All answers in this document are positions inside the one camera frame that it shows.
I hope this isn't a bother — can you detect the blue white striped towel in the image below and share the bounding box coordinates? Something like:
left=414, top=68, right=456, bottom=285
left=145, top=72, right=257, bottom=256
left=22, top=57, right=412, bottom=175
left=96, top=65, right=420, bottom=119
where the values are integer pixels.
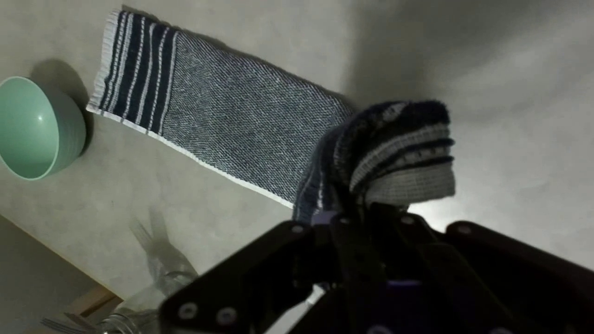
left=86, top=6, right=457, bottom=224

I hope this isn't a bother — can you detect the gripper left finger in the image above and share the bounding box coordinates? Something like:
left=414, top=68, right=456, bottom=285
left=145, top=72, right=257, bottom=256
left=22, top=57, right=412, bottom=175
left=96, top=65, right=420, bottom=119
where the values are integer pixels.
left=159, top=203, right=388, bottom=334

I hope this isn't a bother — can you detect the silver fork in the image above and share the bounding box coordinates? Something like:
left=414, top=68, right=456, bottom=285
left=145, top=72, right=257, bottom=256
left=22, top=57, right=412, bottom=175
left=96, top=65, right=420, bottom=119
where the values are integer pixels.
left=40, top=313, right=100, bottom=334

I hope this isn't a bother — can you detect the clear glass jar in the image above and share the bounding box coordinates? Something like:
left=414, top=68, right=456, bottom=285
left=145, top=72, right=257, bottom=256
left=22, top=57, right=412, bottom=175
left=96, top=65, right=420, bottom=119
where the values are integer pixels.
left=98, top=270, right=201, bottom=334

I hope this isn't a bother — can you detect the green bowl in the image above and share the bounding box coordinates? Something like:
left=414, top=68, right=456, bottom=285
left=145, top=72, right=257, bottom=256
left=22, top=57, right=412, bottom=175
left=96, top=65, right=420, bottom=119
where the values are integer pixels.
left=0, top=76, right=88, bottom=181

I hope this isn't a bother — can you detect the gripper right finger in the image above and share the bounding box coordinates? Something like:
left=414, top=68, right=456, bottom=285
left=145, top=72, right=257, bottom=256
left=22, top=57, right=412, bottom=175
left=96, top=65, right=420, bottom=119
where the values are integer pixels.
left=370, top=204, right=594, bottom=334

